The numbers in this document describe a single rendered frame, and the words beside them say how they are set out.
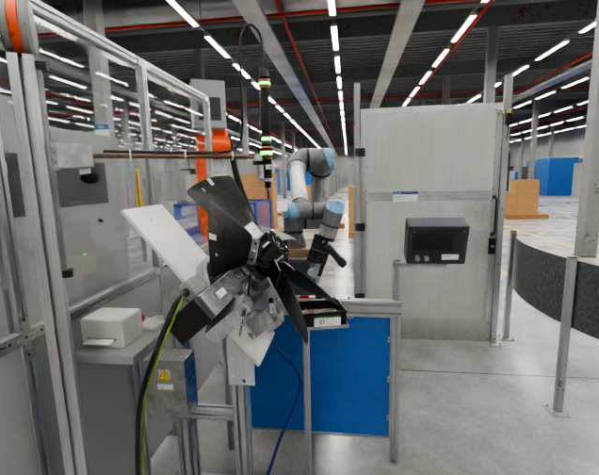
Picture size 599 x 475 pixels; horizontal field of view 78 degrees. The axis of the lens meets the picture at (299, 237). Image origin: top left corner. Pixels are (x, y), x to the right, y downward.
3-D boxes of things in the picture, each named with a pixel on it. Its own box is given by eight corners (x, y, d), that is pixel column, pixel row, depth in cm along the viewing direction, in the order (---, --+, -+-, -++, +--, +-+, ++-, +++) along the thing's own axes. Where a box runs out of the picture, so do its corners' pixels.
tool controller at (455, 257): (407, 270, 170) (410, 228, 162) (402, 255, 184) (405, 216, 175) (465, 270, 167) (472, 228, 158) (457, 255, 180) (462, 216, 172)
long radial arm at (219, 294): (208, 289, 131) (231, 269, 128) (222, 305, 131) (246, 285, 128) (169, 320, 102) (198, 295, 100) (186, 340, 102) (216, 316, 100)
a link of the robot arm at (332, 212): (344, 202, 155) (348, 204, 147) (336, 226, 157) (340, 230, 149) (326, 196, 154) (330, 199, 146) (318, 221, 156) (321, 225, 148)
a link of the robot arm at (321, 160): (301, 219, 227) (305, 142, 187) (326, 219, 228) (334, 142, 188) (303, 233, 219) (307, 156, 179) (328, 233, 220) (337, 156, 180)
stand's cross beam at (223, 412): (188, 417, 144) (188, 408, 143) (193, 411, 148) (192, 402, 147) (235, 420, 141) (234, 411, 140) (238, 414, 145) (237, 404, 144)
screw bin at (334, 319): (298, 330, 157) (298, 315, 156) (293, 316, 174) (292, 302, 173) (348, 326, 161) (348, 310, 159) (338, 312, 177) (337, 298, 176)
